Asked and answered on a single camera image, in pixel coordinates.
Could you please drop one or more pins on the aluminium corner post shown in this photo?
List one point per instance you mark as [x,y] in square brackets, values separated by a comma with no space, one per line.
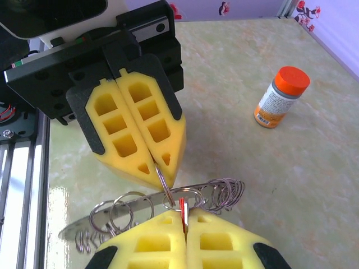
[286,8]

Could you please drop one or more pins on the orange-capped pill bottle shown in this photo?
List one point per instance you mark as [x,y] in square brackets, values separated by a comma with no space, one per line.
[280,98]

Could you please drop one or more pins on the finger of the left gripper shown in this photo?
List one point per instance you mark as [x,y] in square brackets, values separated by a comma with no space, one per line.
[168,131]
[98,131]

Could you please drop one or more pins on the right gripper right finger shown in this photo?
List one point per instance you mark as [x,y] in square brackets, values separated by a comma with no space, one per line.
[224,252]

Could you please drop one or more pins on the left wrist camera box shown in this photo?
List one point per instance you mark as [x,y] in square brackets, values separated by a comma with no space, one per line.
[115,11]

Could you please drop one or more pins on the wide aluminium base rail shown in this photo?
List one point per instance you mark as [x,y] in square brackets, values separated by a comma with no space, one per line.
[25,196]

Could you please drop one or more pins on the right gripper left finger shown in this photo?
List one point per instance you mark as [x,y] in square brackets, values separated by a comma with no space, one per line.
[151,252]

